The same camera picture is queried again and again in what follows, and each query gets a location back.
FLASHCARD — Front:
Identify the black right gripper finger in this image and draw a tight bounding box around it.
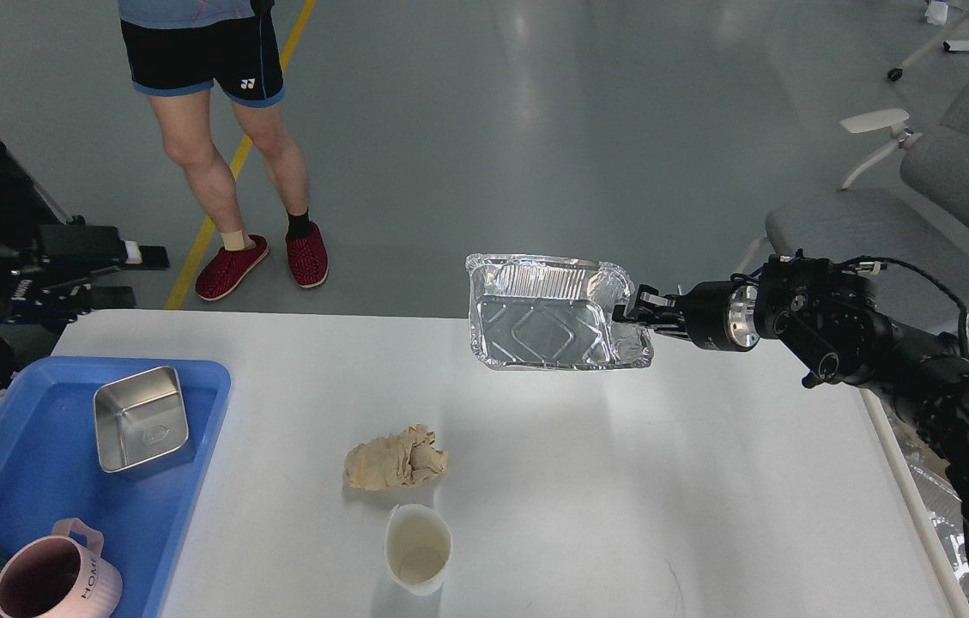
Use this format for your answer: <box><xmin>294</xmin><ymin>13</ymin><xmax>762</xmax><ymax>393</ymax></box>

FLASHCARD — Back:
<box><xmin>611</xmin><ymin>305</ymin><xmax>687</xmax><ymax>341</ymax></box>
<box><xmin>632</xmin><ymin>284</ymin><xmax>681</xmax><ymax>317</ymax></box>

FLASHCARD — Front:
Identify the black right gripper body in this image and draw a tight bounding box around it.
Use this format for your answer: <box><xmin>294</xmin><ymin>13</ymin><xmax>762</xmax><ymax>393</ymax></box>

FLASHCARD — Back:
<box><xmin>677</xmin><ymin>281</ymin><xmax>761</xmax><ymax>352</ymax></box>

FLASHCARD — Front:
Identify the aluminium foil tray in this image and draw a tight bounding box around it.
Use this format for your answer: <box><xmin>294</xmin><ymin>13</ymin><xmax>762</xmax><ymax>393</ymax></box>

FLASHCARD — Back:
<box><xmin>465</xmin><ymin>253</ymin><xmax>654</xmax><ymax>371</ymax></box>

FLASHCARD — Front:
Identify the brown paper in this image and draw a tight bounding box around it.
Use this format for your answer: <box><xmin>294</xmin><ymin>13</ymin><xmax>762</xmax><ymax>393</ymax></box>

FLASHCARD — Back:
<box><xmin>344</xmin><ymin>425</ymin><xmax>449</xmax><ymax>492</ymax></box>

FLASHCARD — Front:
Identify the white paper cup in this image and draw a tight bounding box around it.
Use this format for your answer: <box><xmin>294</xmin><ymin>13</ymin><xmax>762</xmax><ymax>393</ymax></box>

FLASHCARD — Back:
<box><xmin>385</xmin><ymin>504</ymin><xmax>453</xmax><ymax>596</ymax></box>

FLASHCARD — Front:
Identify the stainless steel tray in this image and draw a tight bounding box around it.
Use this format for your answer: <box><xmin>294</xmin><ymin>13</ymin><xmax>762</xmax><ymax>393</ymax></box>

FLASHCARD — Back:
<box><xmin>93</xmin><ymin>367</ymin><xmax>195</xmax><ymax>481</ymax></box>

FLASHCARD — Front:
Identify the pink ribbed mug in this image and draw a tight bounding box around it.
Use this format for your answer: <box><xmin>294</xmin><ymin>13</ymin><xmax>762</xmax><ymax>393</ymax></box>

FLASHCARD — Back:
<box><xmin>0</xmin><ymin>518</ymin><xmax>124</xmax><ymax>617</ymax></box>

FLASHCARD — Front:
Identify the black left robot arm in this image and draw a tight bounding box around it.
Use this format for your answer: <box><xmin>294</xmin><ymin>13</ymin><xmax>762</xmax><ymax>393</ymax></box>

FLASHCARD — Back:
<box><xmin>0</xmin><ymin>224</ymin><xmax>170</xmax><ymax>324</ymax></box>

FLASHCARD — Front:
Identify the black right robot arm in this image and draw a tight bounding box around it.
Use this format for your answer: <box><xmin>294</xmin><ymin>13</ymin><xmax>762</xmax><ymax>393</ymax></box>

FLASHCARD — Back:
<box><xmin>611</xmin><ymin>251</ymin><xmax>969</xmax><ymax>524</ymax></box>

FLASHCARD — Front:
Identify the grey office chair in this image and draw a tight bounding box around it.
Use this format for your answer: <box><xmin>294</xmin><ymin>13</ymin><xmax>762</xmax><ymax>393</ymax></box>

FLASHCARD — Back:
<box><xmin>764</xmin><ymin>82</ymin><xmax>969</xmax><ymax>332</ymax></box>

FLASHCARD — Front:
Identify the foil tray in bin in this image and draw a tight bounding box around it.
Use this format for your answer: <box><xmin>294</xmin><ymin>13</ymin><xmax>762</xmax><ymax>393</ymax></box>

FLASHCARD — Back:
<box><xmin>885</xmin><ymin>411</ymin><xmax>969</xmax><ymax>599</ymax></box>

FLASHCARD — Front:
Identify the cream plastic bin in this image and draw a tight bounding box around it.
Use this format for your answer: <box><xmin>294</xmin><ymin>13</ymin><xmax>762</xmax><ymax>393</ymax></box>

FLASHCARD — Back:
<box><xmin>858</xmin><ymin>390</ymin><xmax>969</xmax><ymax>617</ymax></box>

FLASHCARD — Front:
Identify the standing person in shorts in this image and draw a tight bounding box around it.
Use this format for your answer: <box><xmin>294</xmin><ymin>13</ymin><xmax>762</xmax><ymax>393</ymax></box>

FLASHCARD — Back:
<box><xmin>117</xmin><ymin>0</ymin><xmax>330</xmax><ymax>303</ymax></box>

